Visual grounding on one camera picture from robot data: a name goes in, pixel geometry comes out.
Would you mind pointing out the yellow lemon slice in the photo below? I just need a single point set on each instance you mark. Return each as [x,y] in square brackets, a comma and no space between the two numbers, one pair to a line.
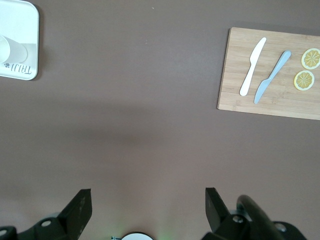
[304,80]
[311,58]

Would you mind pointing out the bamboo cutting board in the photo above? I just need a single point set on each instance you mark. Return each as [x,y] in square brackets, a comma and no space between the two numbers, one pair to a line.
[277,100]

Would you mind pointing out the grey plastic knife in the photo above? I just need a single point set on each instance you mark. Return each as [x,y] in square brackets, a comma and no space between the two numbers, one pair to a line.
[271,77]

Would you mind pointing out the beige bear print tray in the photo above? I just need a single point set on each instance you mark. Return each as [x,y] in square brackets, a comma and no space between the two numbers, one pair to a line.
[22,22]

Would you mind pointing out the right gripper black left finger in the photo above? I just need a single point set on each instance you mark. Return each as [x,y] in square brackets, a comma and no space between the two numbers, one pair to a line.
[75,217]

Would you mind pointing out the white plastic knife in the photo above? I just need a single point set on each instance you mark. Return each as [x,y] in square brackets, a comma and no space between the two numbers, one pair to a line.
[251,68]

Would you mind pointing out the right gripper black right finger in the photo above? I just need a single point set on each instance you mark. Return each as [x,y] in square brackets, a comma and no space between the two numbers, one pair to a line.
[220,222]

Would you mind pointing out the white plastic cup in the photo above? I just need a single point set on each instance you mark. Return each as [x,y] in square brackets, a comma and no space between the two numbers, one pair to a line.
[15,51]

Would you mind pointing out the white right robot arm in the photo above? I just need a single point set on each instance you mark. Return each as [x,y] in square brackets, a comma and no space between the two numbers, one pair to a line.
[137,237]

